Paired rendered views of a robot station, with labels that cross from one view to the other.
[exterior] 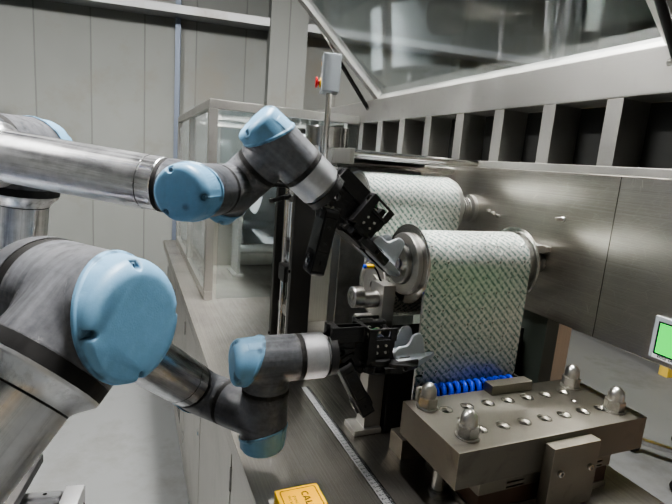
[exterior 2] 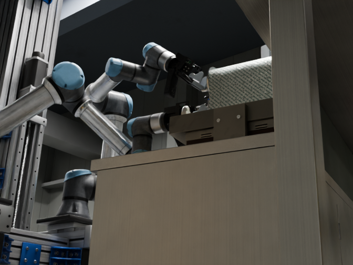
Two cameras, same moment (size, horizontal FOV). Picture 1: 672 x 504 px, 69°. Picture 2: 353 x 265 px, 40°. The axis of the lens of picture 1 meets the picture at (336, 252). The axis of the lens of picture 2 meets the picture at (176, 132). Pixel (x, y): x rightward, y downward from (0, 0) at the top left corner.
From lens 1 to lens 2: 172 cm
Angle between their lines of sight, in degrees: 61
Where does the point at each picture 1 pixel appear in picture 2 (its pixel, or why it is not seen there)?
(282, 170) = (153, 60)
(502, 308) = (256, 88)
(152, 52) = not seen: hidden behind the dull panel
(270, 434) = (136, 150)
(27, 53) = not seen: hidden behind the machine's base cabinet
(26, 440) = (40, 93)
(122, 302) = (63, 67)
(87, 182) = (100, 80)
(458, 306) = (228, 91)
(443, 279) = (218, 80)
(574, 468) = (228, 118)
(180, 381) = (116, 139)
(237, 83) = not seen: outside the picture
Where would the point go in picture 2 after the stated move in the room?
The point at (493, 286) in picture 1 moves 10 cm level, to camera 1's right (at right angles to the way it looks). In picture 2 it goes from (248, 78) to (270, 68)
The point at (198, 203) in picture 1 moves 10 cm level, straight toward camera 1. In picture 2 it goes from (110, 65) to (92, 54)
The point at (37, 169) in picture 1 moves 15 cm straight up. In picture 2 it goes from (95, 85) to (98, 55)
